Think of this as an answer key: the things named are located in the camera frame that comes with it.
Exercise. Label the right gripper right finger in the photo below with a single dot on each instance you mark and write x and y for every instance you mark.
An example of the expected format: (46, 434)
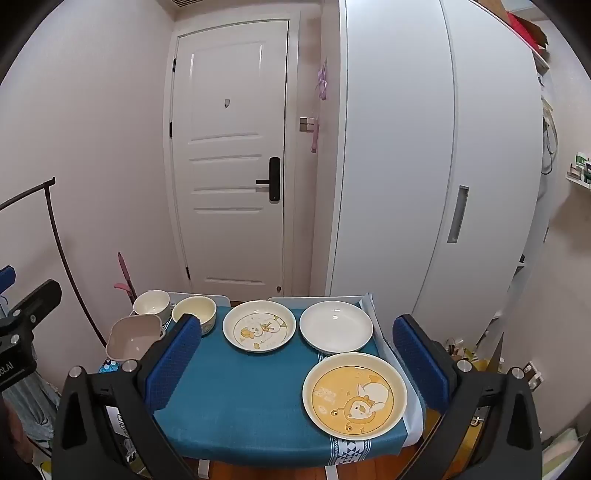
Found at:
(509, 444)

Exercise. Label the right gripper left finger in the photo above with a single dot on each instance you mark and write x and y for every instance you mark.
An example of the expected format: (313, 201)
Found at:
(85, 444)

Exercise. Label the black door handle lock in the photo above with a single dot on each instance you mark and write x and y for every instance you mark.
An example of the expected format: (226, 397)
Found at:
(273, 180)

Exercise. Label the white door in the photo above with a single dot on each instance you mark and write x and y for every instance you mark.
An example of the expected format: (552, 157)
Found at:
(228, 115)

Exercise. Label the cream yellow bowl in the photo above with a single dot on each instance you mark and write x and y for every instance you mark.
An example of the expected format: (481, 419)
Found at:
(201, 307)

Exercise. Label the white wardrobe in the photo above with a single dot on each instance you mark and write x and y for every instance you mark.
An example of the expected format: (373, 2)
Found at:
(429, 160)

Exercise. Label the pink plastic handled bowl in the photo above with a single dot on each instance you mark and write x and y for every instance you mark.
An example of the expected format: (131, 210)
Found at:
(132, 336)

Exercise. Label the white wall shelf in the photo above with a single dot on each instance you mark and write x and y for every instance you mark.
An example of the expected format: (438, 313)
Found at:
(579, 171)

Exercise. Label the pink handled broom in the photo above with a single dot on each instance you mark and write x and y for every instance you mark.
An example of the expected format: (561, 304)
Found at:
(126, 285)

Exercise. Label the purple wall hanging decoration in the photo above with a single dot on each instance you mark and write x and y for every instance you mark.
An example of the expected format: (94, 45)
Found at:
(322, 84)

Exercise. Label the white duck print plate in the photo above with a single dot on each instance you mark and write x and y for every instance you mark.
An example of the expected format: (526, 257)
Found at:
(259, 326)

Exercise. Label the large yellow cartoon plate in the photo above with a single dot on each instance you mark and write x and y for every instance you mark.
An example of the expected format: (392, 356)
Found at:
(354, 396)

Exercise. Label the teal blue tablecloth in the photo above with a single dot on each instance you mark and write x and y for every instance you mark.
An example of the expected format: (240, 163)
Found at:
(247, 409)

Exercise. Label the white ceramic bowl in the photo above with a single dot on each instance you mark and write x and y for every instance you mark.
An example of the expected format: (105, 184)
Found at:
(153, 302)

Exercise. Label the plain white plate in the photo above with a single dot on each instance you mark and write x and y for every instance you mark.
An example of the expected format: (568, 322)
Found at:
(334, 327)

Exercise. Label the black curved rack pole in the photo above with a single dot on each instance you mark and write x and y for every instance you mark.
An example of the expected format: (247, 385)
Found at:
(46, 188)

